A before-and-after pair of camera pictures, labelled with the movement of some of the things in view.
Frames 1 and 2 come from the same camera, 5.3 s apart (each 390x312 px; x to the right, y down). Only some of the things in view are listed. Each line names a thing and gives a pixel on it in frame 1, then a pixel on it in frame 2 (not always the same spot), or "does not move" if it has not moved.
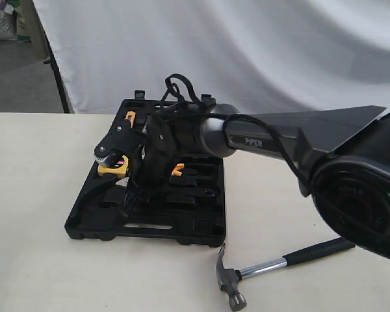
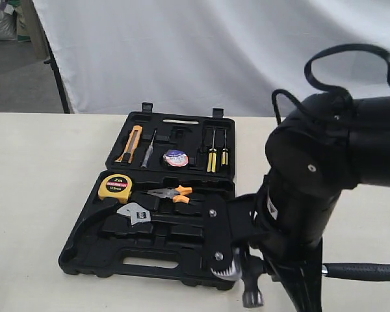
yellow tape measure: (119, 171) -> (116, 186)
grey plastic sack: (1, 21) does not move
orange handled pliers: (175, 171) -> (175, 194)
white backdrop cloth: (260, 56) does not move
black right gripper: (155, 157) -> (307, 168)
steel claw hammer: (229, 279) -> (255, 270)
